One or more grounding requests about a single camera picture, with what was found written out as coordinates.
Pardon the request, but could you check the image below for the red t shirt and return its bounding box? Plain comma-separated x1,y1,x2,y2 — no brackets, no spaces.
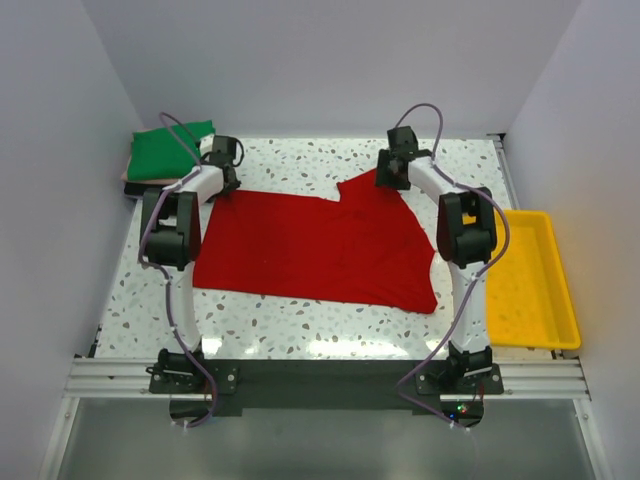
194,171,437,314

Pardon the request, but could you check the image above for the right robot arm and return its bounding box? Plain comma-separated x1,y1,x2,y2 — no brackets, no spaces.
375,126,500,393

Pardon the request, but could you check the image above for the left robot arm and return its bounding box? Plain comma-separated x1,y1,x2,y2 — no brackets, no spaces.
138,134,245,400

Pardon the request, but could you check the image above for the green folded t shirt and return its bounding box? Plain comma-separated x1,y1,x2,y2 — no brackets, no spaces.
126,120,215,178

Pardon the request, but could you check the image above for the pink folded t shirt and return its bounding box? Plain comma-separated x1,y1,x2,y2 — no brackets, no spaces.
121,169,179,186

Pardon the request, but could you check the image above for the yellow plastic tray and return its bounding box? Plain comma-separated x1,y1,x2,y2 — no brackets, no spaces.
487,210,582,350

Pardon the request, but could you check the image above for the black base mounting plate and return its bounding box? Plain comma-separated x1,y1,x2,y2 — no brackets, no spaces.
146,359,505,422

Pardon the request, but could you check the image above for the aluminium frame rail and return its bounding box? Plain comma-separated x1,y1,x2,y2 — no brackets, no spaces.
37,132,611,480

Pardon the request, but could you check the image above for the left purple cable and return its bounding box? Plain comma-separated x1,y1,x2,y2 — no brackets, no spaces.
137,112,221,430

